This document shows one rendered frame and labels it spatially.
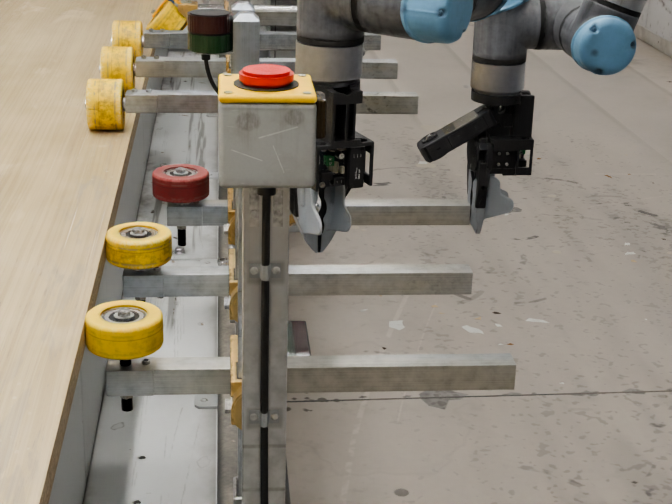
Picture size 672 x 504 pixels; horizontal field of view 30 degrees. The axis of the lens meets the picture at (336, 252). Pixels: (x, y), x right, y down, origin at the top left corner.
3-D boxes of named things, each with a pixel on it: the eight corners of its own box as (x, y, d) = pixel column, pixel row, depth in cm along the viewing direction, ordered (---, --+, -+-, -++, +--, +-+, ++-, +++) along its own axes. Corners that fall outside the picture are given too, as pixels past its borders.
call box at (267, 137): (308, 170, 98) (310, 72, 96) (315, 198, 92) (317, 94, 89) (219, 170, 98) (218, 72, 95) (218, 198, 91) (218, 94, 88)
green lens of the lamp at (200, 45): (232, 44, 170) (232, 28, 169) (233, 53, 164) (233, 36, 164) (188, 43, 169) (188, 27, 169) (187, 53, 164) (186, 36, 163)
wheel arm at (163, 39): (378, 47, 251) (379, 29, 250) (380, 51, 247) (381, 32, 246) (126, 45, 246) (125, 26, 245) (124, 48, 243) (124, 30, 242)
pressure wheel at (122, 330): (128, 385, 139) (124, 289, 135) (180, 406, 135) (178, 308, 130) (73, 411, 133) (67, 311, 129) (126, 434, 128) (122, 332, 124)
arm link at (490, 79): (477, 66, 171) (466, 53, 179) (475, 98, 173) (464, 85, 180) (531, 66, 172) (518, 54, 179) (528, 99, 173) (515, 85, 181)
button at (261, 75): (292, 86, 94) (292, 63, 94) (294, 98, 91) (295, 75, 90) (238, 85, 94) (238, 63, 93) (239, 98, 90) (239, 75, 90)
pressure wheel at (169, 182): (210, 235, 185) (209, 160, 181) (209, 254, 177) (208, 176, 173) (155, 235, 184) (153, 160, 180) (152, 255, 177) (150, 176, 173)
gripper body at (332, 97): (312, 198, 139) (316, 92, 135) (282, 176, 147) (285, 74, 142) (374, 191, 143) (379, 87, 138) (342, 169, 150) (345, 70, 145)
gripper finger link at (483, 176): (487, 211, 178) (491, 151, 175) (476, 211, 178) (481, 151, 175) (481, 201, 182) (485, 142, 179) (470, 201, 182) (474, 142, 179)
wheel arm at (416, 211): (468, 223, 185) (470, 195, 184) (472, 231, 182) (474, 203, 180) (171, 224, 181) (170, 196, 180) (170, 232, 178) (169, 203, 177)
